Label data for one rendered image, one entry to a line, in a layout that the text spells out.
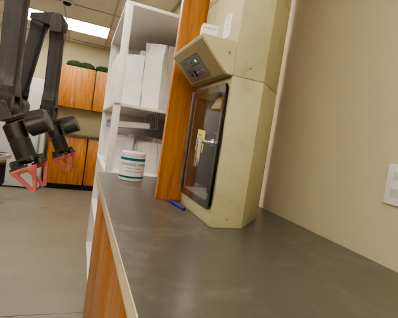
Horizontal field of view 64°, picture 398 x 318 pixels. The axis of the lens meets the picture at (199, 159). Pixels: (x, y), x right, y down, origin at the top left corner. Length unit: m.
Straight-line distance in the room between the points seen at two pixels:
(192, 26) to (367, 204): 0.91
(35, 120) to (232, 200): 0.63
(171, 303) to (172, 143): 0.84
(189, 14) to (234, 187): 0.73
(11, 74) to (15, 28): 0.13
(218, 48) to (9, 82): 0.60
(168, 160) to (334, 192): 0.64
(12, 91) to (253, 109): 0.70
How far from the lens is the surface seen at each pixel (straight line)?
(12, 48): 1.07
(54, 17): 1.49
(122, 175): 1.68
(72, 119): 1.45
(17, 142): 1.04
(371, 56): 1.20
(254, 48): 1.04
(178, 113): 1.30
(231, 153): 0.98
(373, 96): 1.15
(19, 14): 1.08
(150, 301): 0.55
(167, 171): 1.30
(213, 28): 1.08
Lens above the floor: 1.20
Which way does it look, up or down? 3 degrees down
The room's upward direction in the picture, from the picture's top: 8 degrees clockwise
